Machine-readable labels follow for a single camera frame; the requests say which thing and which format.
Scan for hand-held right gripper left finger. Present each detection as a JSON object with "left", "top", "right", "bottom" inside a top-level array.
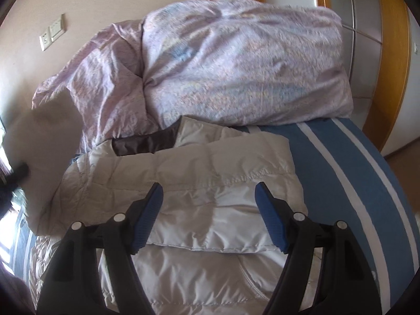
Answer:
[{"left": 36, "top": 182, "right": 164, "bottom": 315}]

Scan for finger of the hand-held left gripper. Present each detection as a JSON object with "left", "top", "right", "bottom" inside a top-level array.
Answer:
[{"left": 8, "top": 161, "right": 32, "bottom": 184}]

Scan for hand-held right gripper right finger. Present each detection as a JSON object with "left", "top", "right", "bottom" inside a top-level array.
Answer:
[{"left": 255, "top": 182, "right": 383, "bottom": 315}]

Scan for white puffer jacket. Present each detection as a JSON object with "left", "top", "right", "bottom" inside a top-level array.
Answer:
[{"left": 3, "top": 95, "right": 324, "bottom": 315}]

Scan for blue striped bed sheet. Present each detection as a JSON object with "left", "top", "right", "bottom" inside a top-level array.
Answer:
[{"left": 10, "top": 117, "right": 420, "bottom": 315}]

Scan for pink floral duvet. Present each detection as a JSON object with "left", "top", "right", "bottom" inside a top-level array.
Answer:
[{"left": 31, "top": 0, "right": 354, "bottom": 155}]

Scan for grey door panel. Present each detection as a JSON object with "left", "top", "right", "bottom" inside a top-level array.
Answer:
[{"left": 328, "top": 0, "right": 383, "bottom": 97}]

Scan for white wall power socket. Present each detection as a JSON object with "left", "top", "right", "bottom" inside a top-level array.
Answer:
[{"left": 39, "top": 29, "right": 51, "bottom": 52}]

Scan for white wall light switch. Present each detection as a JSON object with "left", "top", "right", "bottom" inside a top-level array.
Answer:
[{"left": 49, "top": 13, "right": 66, "bottom": 41}]

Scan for wide wooden door frame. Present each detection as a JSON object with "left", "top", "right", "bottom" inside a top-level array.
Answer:
[{"left": 363, "top": 0, "right": 413, "bottom": 153}]

